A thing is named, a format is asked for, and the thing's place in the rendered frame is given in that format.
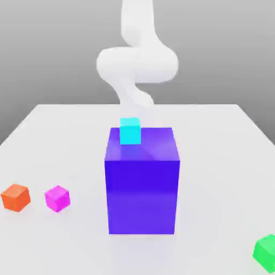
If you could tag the small orange cube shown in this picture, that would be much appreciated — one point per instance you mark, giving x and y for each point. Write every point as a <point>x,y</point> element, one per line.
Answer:
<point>15,197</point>

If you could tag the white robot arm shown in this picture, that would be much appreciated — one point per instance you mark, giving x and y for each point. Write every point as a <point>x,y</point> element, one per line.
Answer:
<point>137,62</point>

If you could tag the large purple box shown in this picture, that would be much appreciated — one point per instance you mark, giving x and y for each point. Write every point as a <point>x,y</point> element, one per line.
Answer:
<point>141,193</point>

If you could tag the small magenta cube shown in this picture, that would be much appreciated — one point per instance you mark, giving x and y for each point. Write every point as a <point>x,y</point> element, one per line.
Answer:
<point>57,198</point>

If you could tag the small cyan cube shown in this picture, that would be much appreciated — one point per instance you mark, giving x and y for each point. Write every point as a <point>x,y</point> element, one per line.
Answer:
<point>130,132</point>

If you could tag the small green cube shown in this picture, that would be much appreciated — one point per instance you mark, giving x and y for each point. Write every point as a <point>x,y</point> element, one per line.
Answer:
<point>265,253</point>

